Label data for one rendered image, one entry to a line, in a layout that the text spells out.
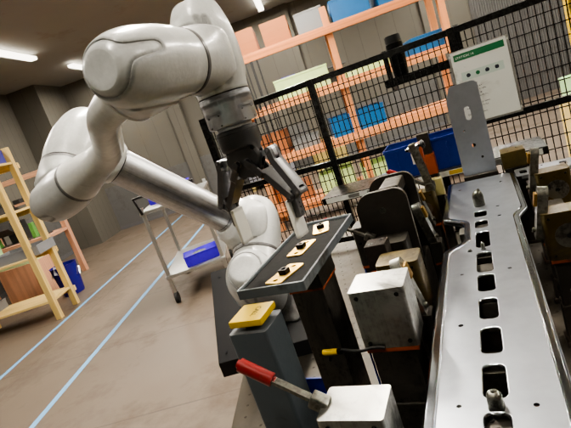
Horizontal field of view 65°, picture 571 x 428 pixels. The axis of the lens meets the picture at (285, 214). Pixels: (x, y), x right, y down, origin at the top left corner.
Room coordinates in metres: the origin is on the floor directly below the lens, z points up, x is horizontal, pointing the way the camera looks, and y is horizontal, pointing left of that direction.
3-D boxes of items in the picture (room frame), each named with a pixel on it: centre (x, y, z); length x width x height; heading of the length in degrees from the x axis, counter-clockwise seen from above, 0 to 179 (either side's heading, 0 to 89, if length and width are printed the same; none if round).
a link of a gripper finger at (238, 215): (0.85, 0.09, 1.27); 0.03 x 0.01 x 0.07; 140
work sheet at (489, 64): (1.86, -0.95, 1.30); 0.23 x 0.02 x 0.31; 64
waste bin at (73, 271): (6.34, 3.25, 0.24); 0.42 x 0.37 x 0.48; 172
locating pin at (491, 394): (0.51, -0.18, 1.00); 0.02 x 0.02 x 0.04
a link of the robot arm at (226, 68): (0.80, 0.04, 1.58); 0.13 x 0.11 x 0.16; 148
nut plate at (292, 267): (0.81, 0.04, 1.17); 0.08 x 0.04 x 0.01; 139
